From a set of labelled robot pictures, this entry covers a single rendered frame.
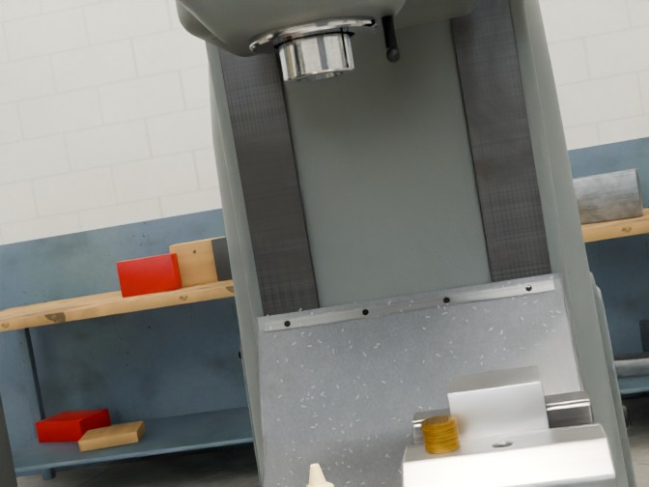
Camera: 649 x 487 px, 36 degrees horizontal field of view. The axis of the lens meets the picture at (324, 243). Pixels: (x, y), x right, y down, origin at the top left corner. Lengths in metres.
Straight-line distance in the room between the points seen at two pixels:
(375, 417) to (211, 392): 4.15
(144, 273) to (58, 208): 0.91
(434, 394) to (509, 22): 0.38
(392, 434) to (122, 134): 4.26
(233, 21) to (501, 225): 0.49
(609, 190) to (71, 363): 2.78
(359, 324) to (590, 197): 3.38
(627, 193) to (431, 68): 3.35
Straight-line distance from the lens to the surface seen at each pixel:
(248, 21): 0.63
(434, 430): 0.64
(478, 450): 0.63
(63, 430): 5.02
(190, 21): 0.81
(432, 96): 1.04
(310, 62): 0.66
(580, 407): 0.72
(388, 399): 1.02
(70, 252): 5.27
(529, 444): 0.63
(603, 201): 4.37
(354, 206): 1.05
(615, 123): 4.92
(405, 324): 1.04
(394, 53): 0.67
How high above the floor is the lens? 1.21
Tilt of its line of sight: 3 degrees down
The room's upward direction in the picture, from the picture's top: 9 degrees counter-clockwise
